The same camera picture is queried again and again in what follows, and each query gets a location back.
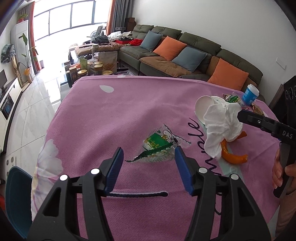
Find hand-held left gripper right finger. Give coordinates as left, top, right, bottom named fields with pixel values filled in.
left=174, top=146, right=271, bottom=241

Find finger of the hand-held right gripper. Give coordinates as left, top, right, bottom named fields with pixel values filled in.
left=247, top=117, right=278, bottom=138
left=237, top=108, right=278, bottom=125

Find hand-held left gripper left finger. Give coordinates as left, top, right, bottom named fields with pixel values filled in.
left=27, top=147, right=125, bottom=241

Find white tissue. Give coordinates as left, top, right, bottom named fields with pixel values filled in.
left=203, top=102, right=243, bottom=160

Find green snack wrapper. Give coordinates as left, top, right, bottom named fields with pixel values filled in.
left=125, top=124, right=192, bottom=163

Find white paper cup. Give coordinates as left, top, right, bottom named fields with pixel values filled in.
left=195, top=95, right=226, bottom=123

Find orange peel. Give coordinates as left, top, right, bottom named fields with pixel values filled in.
left=220, top=131, right=248, bottom=164

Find blue plastic bin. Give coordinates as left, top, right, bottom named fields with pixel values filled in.
left=5, top=166, right=33, bottom=233

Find person's right forearm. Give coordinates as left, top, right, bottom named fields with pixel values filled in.
left=276, top=196, right=296, bottom=241

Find person's right hand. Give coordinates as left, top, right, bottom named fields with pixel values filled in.
left=272, top=145, right=284, bottom=189

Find brown snack wrapper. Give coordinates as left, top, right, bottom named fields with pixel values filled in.
left=251, top=103, right=265, bottom=116

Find small green candy wrapper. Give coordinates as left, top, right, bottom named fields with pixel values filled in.
left=223, top=93, right=241, bottom=103

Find blue paper cup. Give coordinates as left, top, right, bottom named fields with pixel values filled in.
left=241, top=84, right=259, bottom=106

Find orange cushion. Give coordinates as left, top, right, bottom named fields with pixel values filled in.
left=153, top=36, right=187, bottom=61
left=207, top=58, right=249, bottom=91

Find pink floral blanket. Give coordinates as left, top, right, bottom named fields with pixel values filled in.
left=31, top=76, right=281, bottom=241

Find blue cushion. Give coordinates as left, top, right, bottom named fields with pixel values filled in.
left=171, top=47, right=207, bottom=73
left=140, top=31, right=163, bottom=52

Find olive green sofa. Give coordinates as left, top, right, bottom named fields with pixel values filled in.
left=75, top=24, right=264, bottom=92

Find glass coffee table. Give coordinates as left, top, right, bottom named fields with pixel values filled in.
left=60, top=61, right=137, bottom=102

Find group of jars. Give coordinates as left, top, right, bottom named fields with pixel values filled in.
left=65, top=44, right=118, bottom=84

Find white bathroom scale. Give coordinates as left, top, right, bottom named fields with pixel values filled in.
left=5, top=155, right=17, bottom=167

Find kraft paper snack bag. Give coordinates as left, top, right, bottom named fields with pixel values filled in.
left=98, top=51, right=117, bottom=71

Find black stereo unit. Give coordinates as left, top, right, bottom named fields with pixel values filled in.
left=0, top=93, right=14, bottom=118

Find white tv stand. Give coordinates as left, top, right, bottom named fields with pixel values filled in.
left=0, top=77, right=23, bottom=153

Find black clothes pile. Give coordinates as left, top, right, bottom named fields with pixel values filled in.
left=92, top=35, right=109, bottom=44

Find white clothes pile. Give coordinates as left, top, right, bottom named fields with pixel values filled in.
left=109, top=31, right=132, bottom=41

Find office chair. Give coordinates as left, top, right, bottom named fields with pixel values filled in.
left=89, top=25, right=104, bottom=37

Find tall potted plant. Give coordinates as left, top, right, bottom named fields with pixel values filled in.
left=18, top=32, right=38, bottom=84

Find black monitor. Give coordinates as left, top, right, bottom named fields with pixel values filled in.
left=0, top=69, right=8, bottom=90

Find brown cardboard boxes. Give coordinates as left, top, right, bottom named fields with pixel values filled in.
left=124, top=17, right=136, bottom=32

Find orange grey curtain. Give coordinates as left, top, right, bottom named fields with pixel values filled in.
left=17, top=0, right=43, bottom=74
left=106, top=0, right=134, bottom=35

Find patterned cloth covered fan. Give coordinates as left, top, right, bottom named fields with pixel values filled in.
left=1, top=44, right=15, bottom=63

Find large window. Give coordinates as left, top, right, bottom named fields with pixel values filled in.
left=33, top=0, right=109, bottom=42

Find white standing air conditioner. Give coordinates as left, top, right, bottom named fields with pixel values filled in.
left=10, top=20, right=35, bottom=78

